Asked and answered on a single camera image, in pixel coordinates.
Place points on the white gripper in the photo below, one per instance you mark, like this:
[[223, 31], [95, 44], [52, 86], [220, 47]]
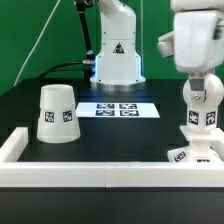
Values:
[[198, 46]]

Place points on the white lamp bulb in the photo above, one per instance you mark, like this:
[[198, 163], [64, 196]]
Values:
[[202, 116]]

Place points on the white lamp base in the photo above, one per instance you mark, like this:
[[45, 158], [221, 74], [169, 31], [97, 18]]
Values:
[[199, 148]]

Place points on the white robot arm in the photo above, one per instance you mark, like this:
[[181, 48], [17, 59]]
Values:
[[118, 66]]

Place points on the white lamp shade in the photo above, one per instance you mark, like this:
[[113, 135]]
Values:
[[58, 122]]

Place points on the white marker sheet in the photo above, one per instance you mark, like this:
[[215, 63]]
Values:
[[117, 110]]

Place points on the white U-shaped fence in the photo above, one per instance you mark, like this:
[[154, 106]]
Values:
[[14, 173]]

